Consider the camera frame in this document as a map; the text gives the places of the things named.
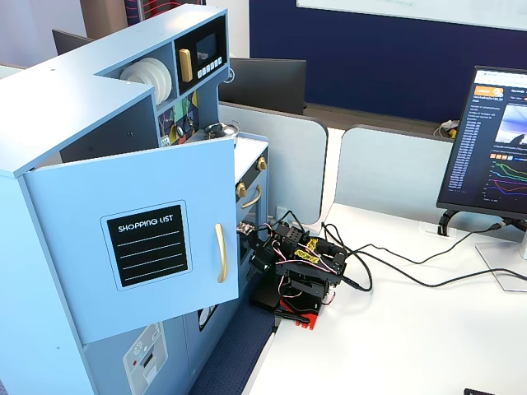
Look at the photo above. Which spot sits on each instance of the whiteboard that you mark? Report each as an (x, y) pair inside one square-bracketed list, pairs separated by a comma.
[(411, 8)]

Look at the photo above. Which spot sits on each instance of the gold stove knob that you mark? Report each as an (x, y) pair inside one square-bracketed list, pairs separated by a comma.
[(241, 189), (261, 163)]

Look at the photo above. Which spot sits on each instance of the shopping list fridge door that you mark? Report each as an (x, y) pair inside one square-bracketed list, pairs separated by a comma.
[(62, 247)]

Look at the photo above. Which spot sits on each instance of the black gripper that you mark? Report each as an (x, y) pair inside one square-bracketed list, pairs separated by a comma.
[(258, 256)]

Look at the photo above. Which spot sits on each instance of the red table clamp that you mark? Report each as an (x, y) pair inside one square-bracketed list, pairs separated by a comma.
[(311, 319)]

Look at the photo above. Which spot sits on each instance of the blue oven door with window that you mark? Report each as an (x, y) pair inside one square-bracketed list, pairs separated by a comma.
[(263, 214)]

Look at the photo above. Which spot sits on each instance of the black monitor back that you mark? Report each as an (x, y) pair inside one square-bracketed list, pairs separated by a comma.
[(70, 41), (267, 82)]

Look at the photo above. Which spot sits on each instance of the steel toy spoon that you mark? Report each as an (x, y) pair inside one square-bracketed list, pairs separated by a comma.
[(190, 120)]

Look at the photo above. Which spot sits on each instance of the black flat device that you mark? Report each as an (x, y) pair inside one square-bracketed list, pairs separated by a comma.
[(477, 391)]

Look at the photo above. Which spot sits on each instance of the steel pot with lid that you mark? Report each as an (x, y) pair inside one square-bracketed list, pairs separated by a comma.
[(222, 131)]

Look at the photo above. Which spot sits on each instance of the blue toy kitchen unit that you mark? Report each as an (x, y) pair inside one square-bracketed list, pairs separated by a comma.
[(41, 103)]

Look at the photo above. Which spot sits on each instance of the steel toy ladle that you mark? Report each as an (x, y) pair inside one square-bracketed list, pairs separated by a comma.
[(180, 131)]

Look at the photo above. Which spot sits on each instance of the grey desk divider panel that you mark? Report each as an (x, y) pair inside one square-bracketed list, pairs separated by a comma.
[(391, 173), (288, 164)]

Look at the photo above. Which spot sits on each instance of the ice dispenser fridge door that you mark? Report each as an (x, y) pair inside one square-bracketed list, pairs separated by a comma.
[(103, 370)]

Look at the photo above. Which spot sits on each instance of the white socket box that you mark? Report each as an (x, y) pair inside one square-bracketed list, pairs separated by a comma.
[(281, 211)]

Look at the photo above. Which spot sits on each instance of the white toy plate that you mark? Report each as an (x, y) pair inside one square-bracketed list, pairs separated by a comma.
[(138, 76), (164, 84), (169, 84)]

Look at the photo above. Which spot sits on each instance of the dishwasher print cabinet door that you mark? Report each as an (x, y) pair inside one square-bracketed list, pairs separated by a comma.
[(192, 349)]

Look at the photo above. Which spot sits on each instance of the steel toy spatula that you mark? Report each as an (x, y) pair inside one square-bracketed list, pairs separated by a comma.
[(165, 142)]

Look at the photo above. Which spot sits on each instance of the computer monitor with lit screen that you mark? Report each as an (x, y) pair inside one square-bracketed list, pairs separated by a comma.
[(473, 164)]

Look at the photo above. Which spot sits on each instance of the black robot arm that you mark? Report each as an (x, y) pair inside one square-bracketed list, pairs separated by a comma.
[(304, 275)]

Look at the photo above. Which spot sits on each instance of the small camera circuit board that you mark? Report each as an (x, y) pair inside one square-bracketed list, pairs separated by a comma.
[(245, 229)]

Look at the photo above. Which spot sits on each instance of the silver monitor stand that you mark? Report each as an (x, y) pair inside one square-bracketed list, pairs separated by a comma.
[(525, 247)]

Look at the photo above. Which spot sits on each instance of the black toy microwave door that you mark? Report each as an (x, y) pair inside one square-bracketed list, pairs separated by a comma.
[(201, 33)]

